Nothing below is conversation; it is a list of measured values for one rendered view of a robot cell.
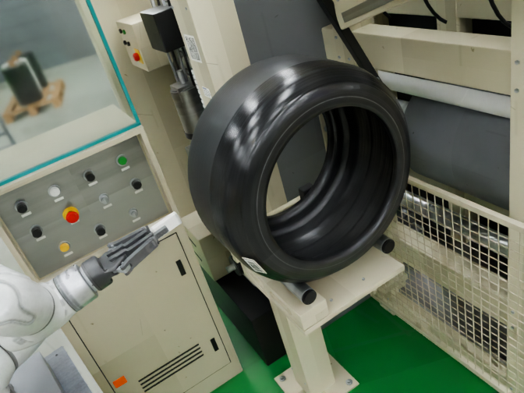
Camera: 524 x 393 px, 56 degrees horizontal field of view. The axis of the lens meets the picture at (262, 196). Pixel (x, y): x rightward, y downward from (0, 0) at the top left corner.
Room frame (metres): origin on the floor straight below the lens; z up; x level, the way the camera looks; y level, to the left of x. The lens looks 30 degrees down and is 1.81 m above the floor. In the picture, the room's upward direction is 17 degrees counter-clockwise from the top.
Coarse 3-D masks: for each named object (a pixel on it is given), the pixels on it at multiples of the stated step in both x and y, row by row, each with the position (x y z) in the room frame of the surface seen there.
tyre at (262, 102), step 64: (256, 64) 1.22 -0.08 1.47; (320, 64) 1.10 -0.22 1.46; (256, 128) 0.98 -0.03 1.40; (384, 128) 1.10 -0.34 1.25; (192, 192) 1.11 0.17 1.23; (256, 192) 0.94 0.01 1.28; (320, 192) 1.32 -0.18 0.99; (384, 192) 1.18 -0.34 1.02; (256, 256) 0.94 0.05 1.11; (320, 256) 1.11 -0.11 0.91
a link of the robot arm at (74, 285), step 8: (64, 272) 0.90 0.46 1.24; (72, 272) 0.89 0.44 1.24; (80, 272) 0.89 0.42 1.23; (56, 280) 0.88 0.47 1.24; (64, 280) 0.87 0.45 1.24; (72, 280) 0.87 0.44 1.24; (80, 280) 0.87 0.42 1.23; (88, 280) 0.88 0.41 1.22; (64, 288) 0.86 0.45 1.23; (72, 288) 0.86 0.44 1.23; (80, 288) 0.86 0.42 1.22; (88, 288) 0.86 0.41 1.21; (64, 296) 0.85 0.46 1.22; (72, 296) 0.85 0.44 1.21; (80, 296) 0.85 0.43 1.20; (88, 296) 0.86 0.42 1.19; (96, 296) 0.87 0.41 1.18; (72, 304) 0.84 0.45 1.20; (80, 304) 0.85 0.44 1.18
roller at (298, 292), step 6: (282, 282) 1.06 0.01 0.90; (288, 288) 1.03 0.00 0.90; (294, 288) 1.01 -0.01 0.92; (300, 288) 1.00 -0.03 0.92; (306, 288) 0.99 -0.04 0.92; (294, 294) 1.01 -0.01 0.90; (300, 294) 0.98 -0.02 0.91; (306, 294) 0.97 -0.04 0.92; (312, 294) 0.98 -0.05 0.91; (306, 300) 0.97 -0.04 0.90; (312, 300) 0.97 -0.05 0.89
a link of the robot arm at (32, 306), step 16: (0, 272) 0.77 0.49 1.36; (16, 272) 0.79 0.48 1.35; (0, 288) 0.71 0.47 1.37; (16, 288) 0.72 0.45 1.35; (32, 288) 0.75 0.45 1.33; (0, 304) 0.69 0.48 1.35; (16, 304) 0.70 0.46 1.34; (32, 304) 0.72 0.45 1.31; (48, 304) 0.77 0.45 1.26; (0, 320) 0.68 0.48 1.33; (16, 320) 0.69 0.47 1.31; (32, 320) 0.72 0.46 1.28; (48, 320) 0.78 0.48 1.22; (16, 336) 0.72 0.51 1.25
